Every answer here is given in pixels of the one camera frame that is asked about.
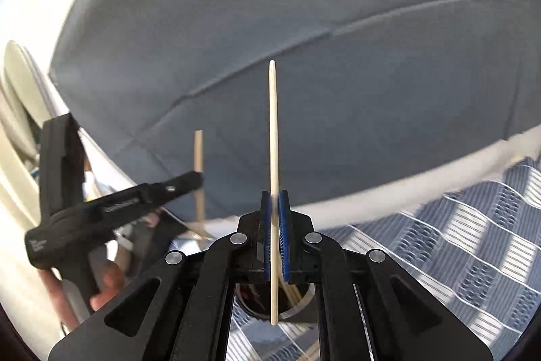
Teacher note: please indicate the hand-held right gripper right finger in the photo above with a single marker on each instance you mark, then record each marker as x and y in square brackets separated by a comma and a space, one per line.
[285, 238]

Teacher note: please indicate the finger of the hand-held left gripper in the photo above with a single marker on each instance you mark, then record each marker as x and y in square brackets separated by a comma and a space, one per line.
[173, 188]
[162, 228]

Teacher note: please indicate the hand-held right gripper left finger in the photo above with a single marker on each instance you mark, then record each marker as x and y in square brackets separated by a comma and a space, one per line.
[265, 238]

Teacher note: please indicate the wooden chopstick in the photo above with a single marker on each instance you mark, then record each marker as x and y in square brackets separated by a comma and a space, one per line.
[198, 153]
[273, 124]
[292, 295]

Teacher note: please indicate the black metal cup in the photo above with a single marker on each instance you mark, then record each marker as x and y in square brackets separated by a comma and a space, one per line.
[249, 299]

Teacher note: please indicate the person's left hand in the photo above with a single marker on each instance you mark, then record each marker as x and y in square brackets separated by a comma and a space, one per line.
[110, 280]

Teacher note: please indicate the blue white patterned tablecloth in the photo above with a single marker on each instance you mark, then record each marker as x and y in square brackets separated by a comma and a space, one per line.
[443, 259]

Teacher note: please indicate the grey sofa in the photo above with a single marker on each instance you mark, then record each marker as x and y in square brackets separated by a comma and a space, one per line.
[338, 48]

